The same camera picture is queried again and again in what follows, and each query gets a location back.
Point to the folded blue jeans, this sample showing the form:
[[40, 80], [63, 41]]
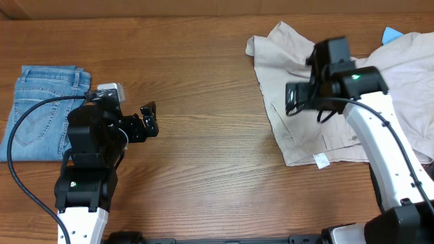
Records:
[[42, 136]]

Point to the light blue garment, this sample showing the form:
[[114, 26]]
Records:
[[390, 35]]

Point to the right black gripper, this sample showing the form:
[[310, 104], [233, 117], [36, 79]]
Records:
[[301, 91]]

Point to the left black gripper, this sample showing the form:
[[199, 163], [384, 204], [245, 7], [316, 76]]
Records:
[[138, 133]]

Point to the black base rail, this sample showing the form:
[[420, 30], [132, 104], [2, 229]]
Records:
[[137, 238]]

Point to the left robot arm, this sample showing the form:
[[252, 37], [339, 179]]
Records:
[[99, 135]]

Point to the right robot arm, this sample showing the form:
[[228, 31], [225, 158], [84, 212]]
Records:
[[404, 190]]

